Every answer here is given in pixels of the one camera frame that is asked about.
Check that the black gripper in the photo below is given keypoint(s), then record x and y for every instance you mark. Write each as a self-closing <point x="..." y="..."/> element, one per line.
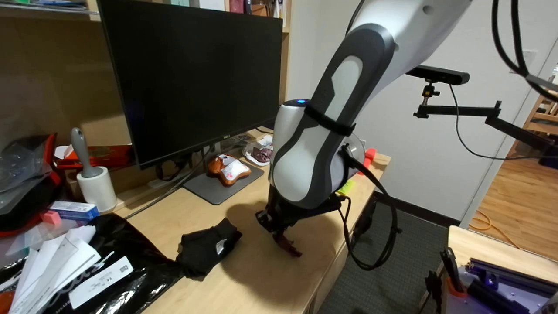
<point x="296" y="211"/>

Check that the yellow-green plastic packet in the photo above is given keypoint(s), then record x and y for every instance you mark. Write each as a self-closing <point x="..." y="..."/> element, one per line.
<point x="347" y="187"/>

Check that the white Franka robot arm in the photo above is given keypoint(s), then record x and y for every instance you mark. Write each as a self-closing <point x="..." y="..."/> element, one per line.
<point x="324" y="140"/>

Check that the black cloth with white label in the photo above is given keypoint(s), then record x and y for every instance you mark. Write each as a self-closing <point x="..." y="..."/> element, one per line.
<point x="202" y="246"/>

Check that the small red object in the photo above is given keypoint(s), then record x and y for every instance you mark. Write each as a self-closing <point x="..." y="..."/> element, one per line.
<point x="369" y="156"/>

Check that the dark grey mouse pad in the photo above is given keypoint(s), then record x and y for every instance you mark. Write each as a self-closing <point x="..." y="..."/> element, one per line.
<point x="218" y="190"/>

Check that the orange white plush toy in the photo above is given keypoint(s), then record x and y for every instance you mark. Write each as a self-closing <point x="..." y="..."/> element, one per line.
<point x="228" y="169"/>

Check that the black plastic bag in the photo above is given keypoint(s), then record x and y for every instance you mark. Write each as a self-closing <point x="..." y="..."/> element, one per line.
<point x="139" y="272"/>

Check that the large black computer monitor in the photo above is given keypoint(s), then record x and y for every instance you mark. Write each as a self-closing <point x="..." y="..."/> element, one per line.
<point x="192" y="75"/>

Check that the red box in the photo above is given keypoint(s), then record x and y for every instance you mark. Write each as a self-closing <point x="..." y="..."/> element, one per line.
<point x="110" y="156"/>

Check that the black tool orange grip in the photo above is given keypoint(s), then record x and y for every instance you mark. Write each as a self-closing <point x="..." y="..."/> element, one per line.
<point x="451" y="271"/>

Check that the white printed label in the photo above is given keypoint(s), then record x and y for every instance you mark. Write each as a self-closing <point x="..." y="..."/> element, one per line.
<point x="101" y="281"/>

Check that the blue white small box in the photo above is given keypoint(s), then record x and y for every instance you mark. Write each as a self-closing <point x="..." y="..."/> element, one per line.
<point x="71" y="210"/>

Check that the light wooden side table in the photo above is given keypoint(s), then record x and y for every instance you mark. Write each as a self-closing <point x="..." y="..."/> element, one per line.
<point x="493" y="246"/>

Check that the white paper envelopes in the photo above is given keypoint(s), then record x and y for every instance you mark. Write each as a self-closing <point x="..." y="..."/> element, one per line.
<point x="54" y="262"/>

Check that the pink eraser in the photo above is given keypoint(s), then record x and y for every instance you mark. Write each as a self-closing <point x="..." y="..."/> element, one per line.
<point x="50" y="218"/>

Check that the grey crumpled plastic bag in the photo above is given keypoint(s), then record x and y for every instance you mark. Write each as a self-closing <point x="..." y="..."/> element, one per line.
<point x="22" y="168"/>

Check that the light wooden shelf unit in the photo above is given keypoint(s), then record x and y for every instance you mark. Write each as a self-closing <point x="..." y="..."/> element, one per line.
<point x="52" y="63"/>

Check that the black stereo camera bar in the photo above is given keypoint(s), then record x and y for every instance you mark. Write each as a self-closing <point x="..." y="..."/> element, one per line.
<point x="436" y="74"/>

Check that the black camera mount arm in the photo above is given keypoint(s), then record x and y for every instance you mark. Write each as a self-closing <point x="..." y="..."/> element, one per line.
<point x="464" y="108"/>

